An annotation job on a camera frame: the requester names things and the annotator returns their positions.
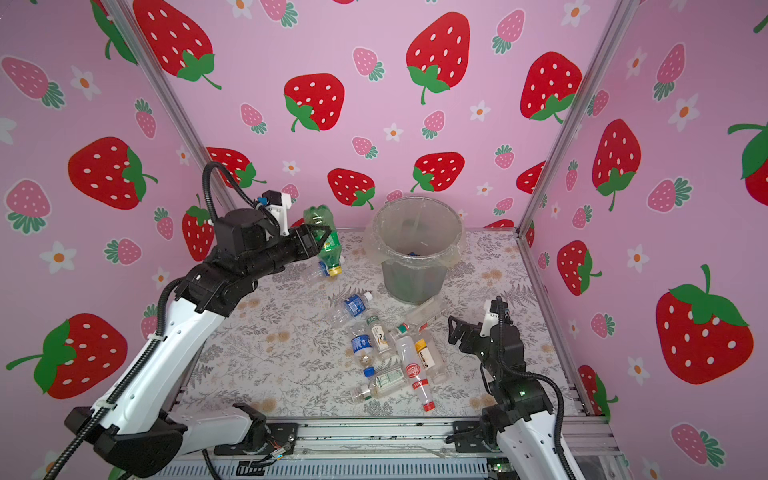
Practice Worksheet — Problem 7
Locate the clear bottle green cap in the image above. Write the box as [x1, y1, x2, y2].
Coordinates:
[366, 315, 394, 356]

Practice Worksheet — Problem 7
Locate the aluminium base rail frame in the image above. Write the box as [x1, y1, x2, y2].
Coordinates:
[119, 416, 631, 480]

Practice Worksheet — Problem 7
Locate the clear bottle blue label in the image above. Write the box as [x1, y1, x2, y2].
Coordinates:
[300, 262, 329, 283]
[330, 291, 373, 326]

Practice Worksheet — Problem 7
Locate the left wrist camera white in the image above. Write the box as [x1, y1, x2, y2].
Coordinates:
[258, 190, 294, 236]

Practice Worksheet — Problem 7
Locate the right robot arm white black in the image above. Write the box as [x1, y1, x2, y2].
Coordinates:
[445, 313, 584, 479]

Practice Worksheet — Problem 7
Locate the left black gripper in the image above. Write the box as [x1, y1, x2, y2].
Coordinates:
[247, 224, 331, 289]

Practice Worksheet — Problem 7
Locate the clear bottle near bin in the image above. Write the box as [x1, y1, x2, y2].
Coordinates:
[404, 296, 448, 330]

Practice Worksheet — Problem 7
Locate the far clear bottle blue label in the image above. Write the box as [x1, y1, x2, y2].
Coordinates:
[300, 262, 329, 283]

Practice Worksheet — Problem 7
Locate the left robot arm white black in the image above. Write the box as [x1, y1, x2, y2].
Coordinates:
[45, 205, 334, 479]

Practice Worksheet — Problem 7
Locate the bottle green white label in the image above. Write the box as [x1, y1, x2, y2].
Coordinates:
[351, 367, 405, 403]

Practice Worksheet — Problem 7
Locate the clear bottle yellow cap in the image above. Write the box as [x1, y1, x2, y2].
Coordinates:
[415, 339, 447, 384]

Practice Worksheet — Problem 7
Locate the small bottle blue label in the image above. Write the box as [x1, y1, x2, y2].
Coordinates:
[351, 333, 375, 369]

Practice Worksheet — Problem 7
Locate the mesh waste bin with liner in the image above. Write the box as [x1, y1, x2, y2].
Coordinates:
[363, 196, 465, 305]

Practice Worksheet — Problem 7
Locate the small bottle red cap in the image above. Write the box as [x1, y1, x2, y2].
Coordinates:
[412, 378, 436, 412]

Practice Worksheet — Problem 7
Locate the green soda bottle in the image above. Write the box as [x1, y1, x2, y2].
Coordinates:
[303, 205, 342, 277]

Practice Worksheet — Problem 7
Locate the clear bottle red round label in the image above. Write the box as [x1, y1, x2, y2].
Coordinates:
[395, 336, 425, 383]

